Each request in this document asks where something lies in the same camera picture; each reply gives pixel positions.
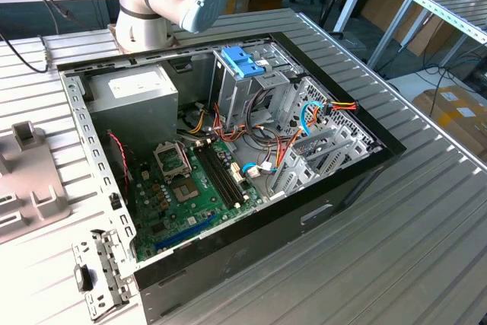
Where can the black open PC case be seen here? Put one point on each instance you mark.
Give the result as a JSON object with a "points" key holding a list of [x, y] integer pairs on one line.
{"points": [[266, 241]]}

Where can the grey parts rack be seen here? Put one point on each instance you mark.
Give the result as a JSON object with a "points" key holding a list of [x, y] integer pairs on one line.
{"points": [[34, 173]]}

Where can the green motherboard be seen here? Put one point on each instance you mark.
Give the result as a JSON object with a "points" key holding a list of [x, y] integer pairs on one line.
{"points": [[182, 212]]}

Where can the thin metal locking lever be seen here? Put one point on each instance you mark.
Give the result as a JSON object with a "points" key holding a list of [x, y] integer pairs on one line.
{"points": [[186, 159]]}

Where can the blue expansion slot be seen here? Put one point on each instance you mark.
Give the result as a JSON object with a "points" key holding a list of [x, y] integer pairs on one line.
{"points": [[186, 231]]}

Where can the black case fan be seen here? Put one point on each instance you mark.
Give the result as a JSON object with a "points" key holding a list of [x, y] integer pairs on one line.
{"points": [[114, 157]]}

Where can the grey power supply box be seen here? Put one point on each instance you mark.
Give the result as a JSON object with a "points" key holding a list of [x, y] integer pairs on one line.
{"points": [[133, 112]]}

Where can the metal disk bay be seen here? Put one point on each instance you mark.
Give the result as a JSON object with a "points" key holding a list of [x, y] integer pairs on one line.
{"points": [[300, 173]]}

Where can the white low table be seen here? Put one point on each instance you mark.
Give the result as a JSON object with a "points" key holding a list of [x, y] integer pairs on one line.
{"points": [[403, 85]]}

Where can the black RAM slot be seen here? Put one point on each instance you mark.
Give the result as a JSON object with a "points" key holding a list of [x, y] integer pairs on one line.
{"points": [[218, 174], [227, 174], [214, 174], [223, 174]]}

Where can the brown cardboard panel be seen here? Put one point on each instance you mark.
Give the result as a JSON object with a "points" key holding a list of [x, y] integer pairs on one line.
{"points": [[380, 5]]}

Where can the blue plastic drive bracket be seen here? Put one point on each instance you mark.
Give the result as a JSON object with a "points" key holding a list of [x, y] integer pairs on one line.
{"points": [[241, 62]]}

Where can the metal drive cage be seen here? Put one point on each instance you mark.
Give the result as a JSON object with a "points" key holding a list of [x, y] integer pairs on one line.
{"points": [[232, 100]]}

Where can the CPU socket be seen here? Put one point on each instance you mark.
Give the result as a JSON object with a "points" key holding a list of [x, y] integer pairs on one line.
{"points": [[185, 190]]}

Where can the large labelled cardboard box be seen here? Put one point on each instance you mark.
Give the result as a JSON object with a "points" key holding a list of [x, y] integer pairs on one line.
{"points": [[456, 119]]}

